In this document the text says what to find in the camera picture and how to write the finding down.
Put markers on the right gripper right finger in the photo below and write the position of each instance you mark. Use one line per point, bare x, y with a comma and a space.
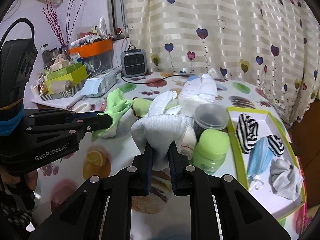
175, 169

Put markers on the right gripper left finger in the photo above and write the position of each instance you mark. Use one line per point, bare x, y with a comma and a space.
146, 169

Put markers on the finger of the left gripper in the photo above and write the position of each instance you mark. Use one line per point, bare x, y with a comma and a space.
86, 114
91, 124

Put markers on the light green cloth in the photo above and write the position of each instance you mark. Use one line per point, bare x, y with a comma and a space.
116, 106

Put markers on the green towel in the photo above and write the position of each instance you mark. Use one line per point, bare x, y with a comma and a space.
141, 107

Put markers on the black white striped sock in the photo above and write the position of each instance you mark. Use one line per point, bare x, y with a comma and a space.
247, 132

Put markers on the blue face mask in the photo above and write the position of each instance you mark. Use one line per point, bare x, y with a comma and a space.
259, 161

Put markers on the grey work glove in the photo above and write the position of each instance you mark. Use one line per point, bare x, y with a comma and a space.
286, 179

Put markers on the plaid sleeve forearm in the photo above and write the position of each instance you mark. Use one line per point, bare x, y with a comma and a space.
13, 216

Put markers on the person's left hand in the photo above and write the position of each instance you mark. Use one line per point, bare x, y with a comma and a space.
31, 179

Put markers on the white curved plastic piece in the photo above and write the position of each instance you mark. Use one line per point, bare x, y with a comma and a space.
81, 107

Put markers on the chevron patterned box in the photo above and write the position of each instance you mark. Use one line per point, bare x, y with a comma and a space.
61, 95

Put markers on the blue wet wipes pack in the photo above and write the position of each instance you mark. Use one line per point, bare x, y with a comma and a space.
98, 85

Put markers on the green cardboard box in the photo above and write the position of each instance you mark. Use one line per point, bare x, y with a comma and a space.
65, 78

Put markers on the green lidded jar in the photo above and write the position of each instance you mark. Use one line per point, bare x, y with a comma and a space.
211, 150

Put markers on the clear lidded container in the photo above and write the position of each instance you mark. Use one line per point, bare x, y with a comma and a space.
209, 116

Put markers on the orange storage box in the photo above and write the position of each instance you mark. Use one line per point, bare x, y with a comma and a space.
93, 49

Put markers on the white tissue pack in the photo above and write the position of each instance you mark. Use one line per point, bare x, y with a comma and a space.
197, 91

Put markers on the grey small heater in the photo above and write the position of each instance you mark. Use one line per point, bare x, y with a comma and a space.
133, 62

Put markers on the green rimmed white tray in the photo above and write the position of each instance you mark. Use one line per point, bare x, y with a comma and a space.
279, 207

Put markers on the purple decorative twigs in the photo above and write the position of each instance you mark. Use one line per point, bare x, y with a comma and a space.
62, 32

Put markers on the wooden wardrobe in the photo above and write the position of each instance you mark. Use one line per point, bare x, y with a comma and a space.
305, 143

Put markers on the heart patterned curtain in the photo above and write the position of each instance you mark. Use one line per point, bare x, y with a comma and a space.
273, 44

